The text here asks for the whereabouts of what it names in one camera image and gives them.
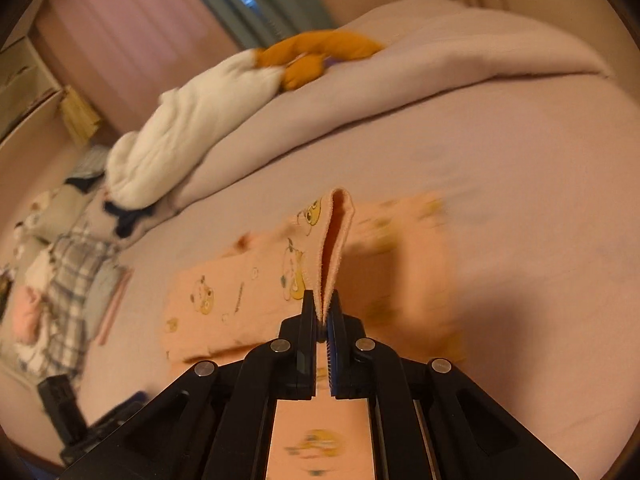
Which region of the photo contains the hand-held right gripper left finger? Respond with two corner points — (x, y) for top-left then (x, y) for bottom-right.
(59, 290), (321, 480)

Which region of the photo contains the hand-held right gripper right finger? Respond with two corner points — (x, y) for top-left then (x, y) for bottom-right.
(325, 290), (581, 480)

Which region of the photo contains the peach cartoon print garment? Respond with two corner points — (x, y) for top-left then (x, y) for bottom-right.
(159, 187), (466, 480)

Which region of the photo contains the small pink cloth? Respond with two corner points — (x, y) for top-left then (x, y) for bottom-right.
(10, 287), (45, 346)

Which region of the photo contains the plaid cloth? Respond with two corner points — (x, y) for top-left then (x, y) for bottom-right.
(30, 225), (126, 376)

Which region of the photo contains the dark navy cloth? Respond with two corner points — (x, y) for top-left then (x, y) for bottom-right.
(102, 195), (156, 238)

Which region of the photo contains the bed with lilac sheet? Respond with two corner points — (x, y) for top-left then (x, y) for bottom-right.
(75, 75), (638, 461)

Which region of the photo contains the white goose plush toy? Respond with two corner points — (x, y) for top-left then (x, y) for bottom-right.
(106, 30), (386, 211)

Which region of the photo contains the lilac duvet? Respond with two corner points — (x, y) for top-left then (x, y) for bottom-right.
(170, 0), (613, 213)

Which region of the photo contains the tan paper bag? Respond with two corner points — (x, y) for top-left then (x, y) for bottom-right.
(60, 85), (102, 147)

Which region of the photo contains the cardboard box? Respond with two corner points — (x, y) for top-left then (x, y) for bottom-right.
(0, 35), (66, 141)

